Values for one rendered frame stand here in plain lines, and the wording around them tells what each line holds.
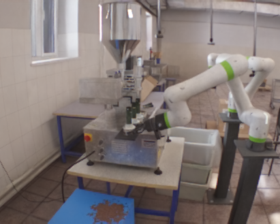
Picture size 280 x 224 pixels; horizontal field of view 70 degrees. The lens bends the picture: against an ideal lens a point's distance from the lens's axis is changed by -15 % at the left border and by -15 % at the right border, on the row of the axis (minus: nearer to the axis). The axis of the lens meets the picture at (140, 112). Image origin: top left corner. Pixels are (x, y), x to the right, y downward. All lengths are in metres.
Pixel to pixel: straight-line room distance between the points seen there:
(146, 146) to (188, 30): 10.50
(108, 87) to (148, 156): 0.48
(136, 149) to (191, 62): 10.38
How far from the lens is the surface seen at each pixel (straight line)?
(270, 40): 12.35
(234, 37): 11.86
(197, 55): 11.66
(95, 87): 1.44
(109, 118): 1.45
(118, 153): 1.49
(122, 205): 1.47
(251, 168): 1.60
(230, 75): 1.27
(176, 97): 1.16
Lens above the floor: 1.53
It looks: 16 degrees down
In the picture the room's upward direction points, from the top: straight up
